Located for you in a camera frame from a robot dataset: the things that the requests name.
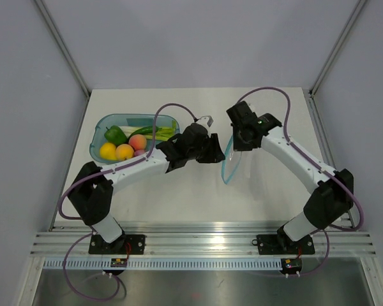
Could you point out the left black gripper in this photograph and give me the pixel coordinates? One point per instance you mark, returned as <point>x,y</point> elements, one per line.
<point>214,153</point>

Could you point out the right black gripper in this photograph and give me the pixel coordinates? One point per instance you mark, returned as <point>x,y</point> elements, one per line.
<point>237,145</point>

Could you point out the clear zip top bag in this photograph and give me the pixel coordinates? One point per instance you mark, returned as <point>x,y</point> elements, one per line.
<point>231,162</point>

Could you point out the purple onion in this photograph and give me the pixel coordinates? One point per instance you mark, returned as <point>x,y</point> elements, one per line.
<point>139,152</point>

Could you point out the orange fruit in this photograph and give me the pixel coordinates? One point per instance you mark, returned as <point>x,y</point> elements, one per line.
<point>124,152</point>

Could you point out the green bell pepper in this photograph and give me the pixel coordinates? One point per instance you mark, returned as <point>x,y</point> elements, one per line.
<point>115,135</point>

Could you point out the yellow pear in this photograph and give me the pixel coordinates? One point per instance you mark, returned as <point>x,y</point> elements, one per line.
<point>108,151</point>

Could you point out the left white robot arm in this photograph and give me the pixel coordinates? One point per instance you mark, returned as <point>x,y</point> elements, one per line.
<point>94,186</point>

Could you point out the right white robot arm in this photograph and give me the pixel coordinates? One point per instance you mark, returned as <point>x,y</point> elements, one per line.
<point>330,190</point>

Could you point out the green onion stalk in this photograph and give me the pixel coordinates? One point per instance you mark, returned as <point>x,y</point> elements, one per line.
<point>162,133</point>

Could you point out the teal plastic tray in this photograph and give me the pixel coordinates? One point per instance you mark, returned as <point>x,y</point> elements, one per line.
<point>126,119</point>

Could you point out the right small circuit board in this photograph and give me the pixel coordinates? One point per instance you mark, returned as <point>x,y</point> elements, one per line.
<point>292,265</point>

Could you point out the small circuit board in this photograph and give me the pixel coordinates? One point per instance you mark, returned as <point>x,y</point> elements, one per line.
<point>119,262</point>
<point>292,265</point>

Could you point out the left small circuit board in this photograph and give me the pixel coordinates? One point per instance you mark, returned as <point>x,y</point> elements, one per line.
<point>119,262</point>

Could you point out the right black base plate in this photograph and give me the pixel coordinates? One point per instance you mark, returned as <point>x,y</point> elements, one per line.
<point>273,244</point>

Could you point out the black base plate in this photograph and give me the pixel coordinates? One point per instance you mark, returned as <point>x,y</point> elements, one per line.
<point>273,244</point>
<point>134,243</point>

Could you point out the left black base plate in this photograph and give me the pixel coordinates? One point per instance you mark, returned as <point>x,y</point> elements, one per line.
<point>134,243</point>

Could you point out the aluminium mounting rail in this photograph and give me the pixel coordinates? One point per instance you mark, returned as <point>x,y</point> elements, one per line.
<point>202,242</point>

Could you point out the white slotted cable duct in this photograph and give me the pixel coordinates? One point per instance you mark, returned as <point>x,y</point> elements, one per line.
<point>176,264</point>

